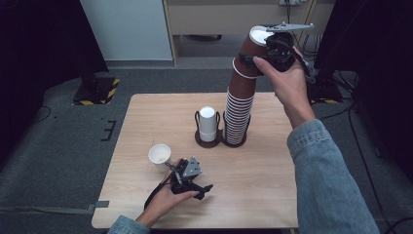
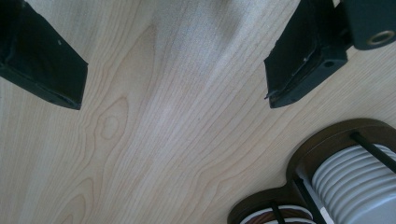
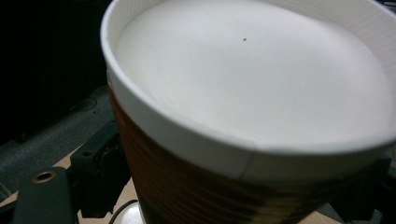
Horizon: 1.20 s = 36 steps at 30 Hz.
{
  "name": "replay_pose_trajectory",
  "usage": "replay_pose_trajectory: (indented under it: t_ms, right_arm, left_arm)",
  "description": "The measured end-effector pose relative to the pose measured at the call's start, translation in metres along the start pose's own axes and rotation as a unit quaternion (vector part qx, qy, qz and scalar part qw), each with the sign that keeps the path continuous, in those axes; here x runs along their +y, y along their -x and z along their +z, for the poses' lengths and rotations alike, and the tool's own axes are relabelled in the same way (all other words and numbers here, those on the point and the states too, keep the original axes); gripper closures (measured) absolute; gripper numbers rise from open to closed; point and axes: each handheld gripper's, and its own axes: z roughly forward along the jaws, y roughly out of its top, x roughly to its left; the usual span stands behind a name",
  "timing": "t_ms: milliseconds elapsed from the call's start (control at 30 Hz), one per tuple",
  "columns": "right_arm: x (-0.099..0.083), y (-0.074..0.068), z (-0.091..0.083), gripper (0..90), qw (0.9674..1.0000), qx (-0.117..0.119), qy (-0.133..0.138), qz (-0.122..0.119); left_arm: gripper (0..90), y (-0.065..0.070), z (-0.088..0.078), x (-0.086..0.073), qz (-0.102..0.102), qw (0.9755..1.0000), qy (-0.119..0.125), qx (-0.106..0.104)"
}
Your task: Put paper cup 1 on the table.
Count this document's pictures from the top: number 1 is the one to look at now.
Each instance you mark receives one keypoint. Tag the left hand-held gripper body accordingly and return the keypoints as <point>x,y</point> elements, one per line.
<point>191,172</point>

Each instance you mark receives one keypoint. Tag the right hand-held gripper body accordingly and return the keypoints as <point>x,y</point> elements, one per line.
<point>282,48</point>

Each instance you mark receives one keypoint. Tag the brown paper cup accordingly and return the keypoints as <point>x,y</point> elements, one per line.
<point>251,48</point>

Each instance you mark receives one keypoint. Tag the white paper cup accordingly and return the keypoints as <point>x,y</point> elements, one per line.
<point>159,156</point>
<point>207,123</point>

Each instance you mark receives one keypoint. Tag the black double cup holder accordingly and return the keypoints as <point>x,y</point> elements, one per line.
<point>211,143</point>

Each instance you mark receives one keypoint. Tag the stack of brown cups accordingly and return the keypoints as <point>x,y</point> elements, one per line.
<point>238,113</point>

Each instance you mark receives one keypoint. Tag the person's left hand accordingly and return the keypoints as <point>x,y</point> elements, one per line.
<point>162,203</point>

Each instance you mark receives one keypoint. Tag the person's right hand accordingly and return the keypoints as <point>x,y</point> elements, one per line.
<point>289,87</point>

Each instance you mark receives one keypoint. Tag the white power strip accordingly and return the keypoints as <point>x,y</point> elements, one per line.
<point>292,2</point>

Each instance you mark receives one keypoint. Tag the wooden cabinet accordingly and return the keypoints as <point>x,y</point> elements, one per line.
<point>227,16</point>

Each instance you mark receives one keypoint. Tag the striped stand base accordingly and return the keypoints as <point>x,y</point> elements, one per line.
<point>324,94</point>
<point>97,92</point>

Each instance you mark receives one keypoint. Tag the black floor tape marks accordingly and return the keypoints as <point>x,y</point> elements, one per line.
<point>108,130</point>

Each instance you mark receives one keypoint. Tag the grey floor tape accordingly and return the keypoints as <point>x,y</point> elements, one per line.
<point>99,206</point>

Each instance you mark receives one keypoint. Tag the white panel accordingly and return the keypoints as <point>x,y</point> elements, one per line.
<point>126,29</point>

